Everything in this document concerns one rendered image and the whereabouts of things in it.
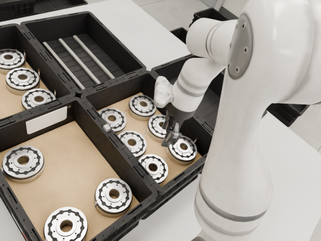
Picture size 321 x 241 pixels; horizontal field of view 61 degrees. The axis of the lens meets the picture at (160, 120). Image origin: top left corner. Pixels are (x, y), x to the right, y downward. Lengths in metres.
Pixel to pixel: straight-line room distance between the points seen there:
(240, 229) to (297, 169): 1.06
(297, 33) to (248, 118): 0.08
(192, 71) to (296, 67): 0.38
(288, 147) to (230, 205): 1.15
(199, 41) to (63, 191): 0.55
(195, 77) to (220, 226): 0.32
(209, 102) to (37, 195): 0.75
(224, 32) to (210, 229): 0.26
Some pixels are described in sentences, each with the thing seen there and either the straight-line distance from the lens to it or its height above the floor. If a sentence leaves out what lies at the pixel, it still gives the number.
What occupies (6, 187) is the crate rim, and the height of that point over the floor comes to 0.93.
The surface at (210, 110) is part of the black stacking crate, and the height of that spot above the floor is 0.83.
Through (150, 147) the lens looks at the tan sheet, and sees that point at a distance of 0.94.
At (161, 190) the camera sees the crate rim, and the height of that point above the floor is 0.93.
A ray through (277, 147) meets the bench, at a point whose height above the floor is 0.70.
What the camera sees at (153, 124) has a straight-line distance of 0.96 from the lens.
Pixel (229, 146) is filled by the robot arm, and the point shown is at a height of 1.39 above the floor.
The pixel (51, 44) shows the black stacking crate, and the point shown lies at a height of 0.83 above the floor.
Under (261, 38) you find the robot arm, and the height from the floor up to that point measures 1.49.
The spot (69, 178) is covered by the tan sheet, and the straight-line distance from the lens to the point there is 0.85.
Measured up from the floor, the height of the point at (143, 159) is 0.86.
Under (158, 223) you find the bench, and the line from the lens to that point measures 0.97.
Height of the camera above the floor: 1.58
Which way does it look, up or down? 47 degrees down
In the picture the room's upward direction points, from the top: 24 degrees clockwise
